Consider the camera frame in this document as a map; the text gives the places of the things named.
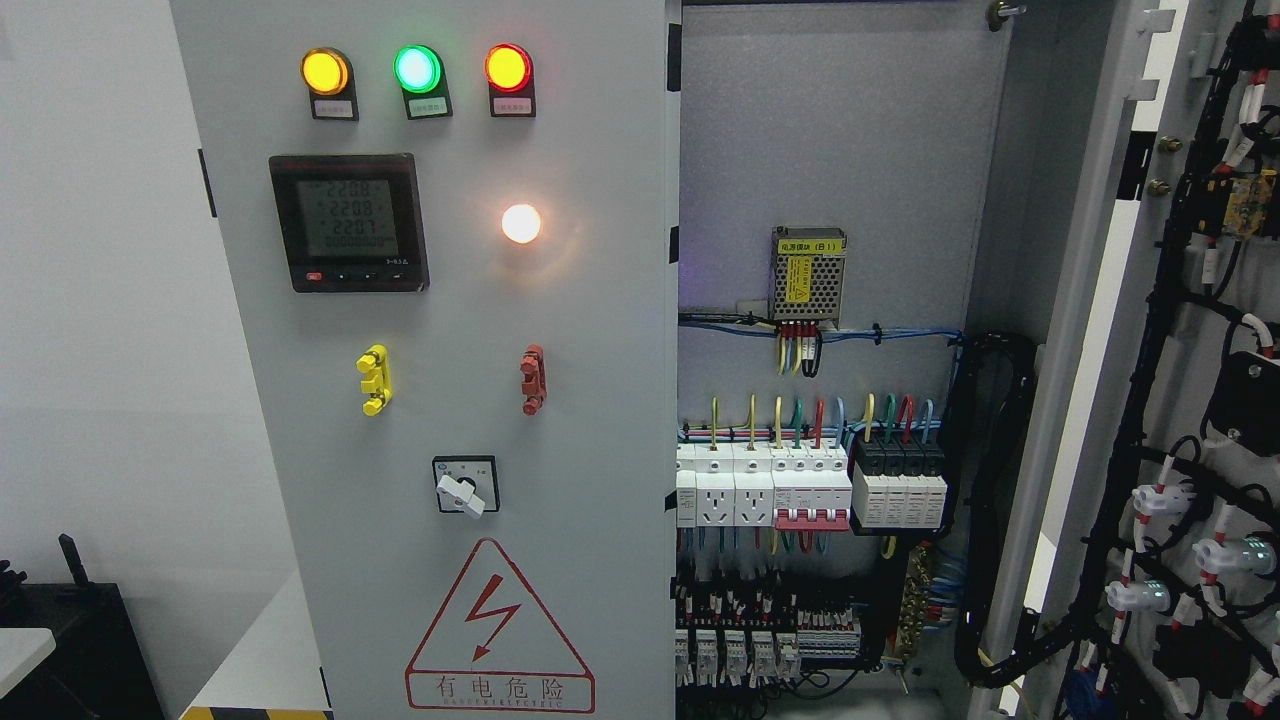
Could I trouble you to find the grey cabinet door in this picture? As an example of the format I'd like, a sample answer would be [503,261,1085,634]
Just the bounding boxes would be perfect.
[975,1,1277,719]
[172,1,678,719]

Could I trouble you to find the red terminal connector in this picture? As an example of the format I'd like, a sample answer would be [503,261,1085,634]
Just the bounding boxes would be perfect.
[518,345,547,416]

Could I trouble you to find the white glowing indicator light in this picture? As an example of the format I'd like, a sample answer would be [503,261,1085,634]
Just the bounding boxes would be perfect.
[500,202,541,243]

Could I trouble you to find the metal mesh power supply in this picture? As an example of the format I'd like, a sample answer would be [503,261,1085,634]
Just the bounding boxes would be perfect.
[769,225,849,325]

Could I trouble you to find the white socket breaker row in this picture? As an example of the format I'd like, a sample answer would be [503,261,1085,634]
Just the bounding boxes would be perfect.
[675,439,852,532]

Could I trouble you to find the yellow terminal connector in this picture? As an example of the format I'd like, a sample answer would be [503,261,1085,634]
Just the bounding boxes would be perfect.
[355,345,393,416]

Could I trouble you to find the black white surge protector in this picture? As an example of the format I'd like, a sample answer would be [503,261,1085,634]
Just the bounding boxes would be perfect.
[850,439,948,530]

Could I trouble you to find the relay terminal row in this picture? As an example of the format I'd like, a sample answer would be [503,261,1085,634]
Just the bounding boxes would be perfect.
[669,571,865,689]

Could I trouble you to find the red indicator light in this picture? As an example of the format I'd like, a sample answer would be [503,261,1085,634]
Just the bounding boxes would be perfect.
[484,44,536,118]

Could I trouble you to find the black digital power meter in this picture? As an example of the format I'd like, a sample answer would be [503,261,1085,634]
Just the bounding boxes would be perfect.
[269,152,429,293]

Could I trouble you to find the red electric hazard sign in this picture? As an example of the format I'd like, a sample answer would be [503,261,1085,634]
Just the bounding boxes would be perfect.
[404,538,596,714]

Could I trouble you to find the green indicator light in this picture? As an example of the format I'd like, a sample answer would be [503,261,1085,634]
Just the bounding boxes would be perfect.
[393,44,453,120]

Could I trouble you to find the yellow indicator light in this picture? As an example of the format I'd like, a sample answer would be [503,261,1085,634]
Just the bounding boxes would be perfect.
[300,47,358,122]

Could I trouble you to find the black box at left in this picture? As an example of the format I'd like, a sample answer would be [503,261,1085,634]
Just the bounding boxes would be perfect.
[1,534,164,719]

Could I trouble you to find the white rotary selector switch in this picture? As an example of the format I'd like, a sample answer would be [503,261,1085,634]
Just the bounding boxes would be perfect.
[431,455,500,519]

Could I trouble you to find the black cable conduit loop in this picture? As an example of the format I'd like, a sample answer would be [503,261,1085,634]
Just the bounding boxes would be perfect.
[940,331,1036,689]

